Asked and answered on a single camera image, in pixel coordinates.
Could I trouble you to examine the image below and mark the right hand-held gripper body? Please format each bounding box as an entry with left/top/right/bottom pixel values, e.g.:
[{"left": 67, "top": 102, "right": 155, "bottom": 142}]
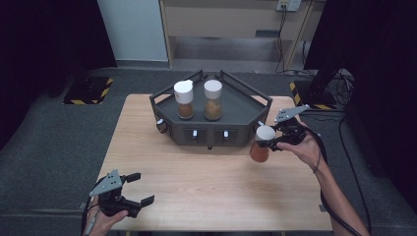
[{"left": 268, "top": 103, "right": 312, "bottom": 152}]

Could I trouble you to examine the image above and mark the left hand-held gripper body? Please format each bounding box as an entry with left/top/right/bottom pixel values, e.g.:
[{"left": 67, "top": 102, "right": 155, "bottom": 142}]
[{"left": 89, "top": 168, "right": 143, "bottom": 219}]

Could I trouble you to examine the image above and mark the spice jar with orange powder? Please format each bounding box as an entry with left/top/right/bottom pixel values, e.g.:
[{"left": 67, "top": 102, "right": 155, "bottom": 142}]
[{"left": 249, "top": 125, "right": 277, "bottom": 163}]

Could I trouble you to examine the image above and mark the dark grey spice rack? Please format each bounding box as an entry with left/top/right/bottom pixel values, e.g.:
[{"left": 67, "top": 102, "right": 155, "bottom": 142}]
[{"left": 149, "top": 69, "right": 273, "bottom": 148}]

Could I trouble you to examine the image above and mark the spice jar with tan powder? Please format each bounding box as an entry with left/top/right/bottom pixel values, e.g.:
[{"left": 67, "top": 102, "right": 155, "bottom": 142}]
[{"left": 203, "top": 79, "right": 223, "bottom": 122}]

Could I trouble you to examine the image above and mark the spice jar with brown powder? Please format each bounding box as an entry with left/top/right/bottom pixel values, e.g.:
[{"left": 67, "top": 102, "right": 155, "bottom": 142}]
[{"left": 173, "top": 79, "right": 195, "bottom": 120}]

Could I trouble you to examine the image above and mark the person's right hand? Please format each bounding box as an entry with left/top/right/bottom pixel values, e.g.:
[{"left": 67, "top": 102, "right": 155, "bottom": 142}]
[{"left": 276, "top": 123, "right": 328, "bottom": 173}]

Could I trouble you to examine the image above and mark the person's left hand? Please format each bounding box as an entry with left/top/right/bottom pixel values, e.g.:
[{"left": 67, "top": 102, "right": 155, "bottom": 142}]
[{"left": 86, "top": 196, "right": 130, "bottom": 236}]

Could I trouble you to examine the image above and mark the black yellow striped floor plate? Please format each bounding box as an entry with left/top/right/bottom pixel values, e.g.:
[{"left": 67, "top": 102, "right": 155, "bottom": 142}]
[
  {"left": 62, "top": 76, "right": 114, "bottom": 106},
  {"left": 288, "top": 80, "right": 338, "bottom": 111}
]

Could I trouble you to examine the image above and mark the black curtain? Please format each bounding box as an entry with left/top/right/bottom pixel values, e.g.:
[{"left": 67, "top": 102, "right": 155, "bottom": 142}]
[
  {"left": 0, "top": 0, "right": 117, "bottom": 148},
  {"left": 304, "top": 0, "right": 417, "bottom": 205}
]

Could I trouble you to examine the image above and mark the white panel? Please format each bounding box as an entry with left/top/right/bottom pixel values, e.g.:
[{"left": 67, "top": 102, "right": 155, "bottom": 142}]
[{"left": 96, "top": 0, "right": 169, "bottom": 62}]

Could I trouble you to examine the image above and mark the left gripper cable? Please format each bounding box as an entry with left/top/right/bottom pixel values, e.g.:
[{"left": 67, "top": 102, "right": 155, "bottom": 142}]
[{"left": 81, "top": 196, "right": 99, "bottom": 236}]

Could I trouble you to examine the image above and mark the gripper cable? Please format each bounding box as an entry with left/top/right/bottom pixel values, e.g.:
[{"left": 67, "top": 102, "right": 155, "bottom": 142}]
[
  {"left": 303, "top": 126, "right": 365, "bottom": 236},
  {"left": 81, "top": 196, "right": 99, "bottom": 236}
]

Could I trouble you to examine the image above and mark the tangle of floor cables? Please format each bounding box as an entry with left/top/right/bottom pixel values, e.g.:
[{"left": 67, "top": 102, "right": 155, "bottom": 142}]
[{"left": 332, "top": 69, "right": 356, "bottom": 111}]

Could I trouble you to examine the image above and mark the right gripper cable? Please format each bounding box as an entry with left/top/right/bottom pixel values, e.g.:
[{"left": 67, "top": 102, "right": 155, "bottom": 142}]
[{"left": 303, "top": 126, "right": 365, "bottom": 236}]

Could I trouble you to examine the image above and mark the black socket cable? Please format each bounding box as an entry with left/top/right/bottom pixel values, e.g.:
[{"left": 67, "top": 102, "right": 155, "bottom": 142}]
[{"left": 274, "top": 4, "right": 290, "bottom": 75}]

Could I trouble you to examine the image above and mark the wall socket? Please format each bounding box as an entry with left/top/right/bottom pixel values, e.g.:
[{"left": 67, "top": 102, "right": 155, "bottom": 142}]
[{"left": 275, "top": 0, "right": 302, "bottom": 13}]

